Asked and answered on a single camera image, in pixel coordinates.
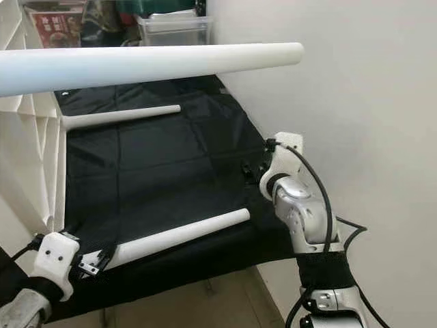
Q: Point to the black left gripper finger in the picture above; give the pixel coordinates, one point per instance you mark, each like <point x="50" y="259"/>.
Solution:
<point x="97" y="260"/>

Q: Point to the red printed cardboard box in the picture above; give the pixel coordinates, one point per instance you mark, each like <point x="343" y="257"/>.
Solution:
<point x="56" y="27"/>

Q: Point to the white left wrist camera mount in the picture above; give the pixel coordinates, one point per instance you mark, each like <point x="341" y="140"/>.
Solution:
<point x="56" y="258"/>

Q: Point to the clear plastic storage box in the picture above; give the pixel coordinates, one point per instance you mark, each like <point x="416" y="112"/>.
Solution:
<point x="174" y="31"/>

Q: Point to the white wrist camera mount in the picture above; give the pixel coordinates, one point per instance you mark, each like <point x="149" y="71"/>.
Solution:
<point x="56" y="258"/>
<point x="287" y="157"/>

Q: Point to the black tablecloth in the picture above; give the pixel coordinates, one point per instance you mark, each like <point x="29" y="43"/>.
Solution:
<point x="164" y="171"/>

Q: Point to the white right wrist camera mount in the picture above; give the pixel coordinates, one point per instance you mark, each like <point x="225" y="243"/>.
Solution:
<point x="287" y="157"/>

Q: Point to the green pot lid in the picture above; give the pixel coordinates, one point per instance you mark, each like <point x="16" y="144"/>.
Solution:
<point x="157" y="7"/>

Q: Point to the black plastic bag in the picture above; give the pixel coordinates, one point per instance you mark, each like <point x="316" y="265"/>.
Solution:
<point x="109" y="27"/>

